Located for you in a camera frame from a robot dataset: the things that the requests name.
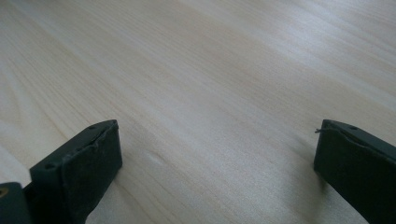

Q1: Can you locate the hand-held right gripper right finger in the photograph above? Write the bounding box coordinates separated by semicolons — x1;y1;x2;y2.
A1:
313;119;396;224

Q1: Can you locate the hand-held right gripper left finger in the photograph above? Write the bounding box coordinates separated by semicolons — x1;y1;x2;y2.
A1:
22;119;123;224

